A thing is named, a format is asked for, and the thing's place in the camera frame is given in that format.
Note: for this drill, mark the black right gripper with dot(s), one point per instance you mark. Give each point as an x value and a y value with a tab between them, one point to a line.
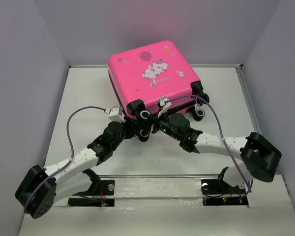
156	121

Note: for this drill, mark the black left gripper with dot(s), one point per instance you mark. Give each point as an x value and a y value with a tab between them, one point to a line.
131	128

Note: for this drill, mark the pink hard-shell suitcase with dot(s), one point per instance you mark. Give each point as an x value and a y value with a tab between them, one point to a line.
142	76

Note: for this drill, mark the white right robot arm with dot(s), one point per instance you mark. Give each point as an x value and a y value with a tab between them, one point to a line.
254	157

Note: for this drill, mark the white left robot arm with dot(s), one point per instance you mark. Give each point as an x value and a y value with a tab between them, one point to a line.
43	186

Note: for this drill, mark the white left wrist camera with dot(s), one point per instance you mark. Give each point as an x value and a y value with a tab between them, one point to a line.
115	114

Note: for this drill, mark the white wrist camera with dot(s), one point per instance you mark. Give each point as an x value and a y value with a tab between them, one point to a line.
164	105
115	114

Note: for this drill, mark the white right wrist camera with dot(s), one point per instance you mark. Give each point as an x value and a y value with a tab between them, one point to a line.
164	105

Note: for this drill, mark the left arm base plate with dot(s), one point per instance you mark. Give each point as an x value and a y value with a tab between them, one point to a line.
100	193

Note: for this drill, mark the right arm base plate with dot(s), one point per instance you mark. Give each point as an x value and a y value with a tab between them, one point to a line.
216	192

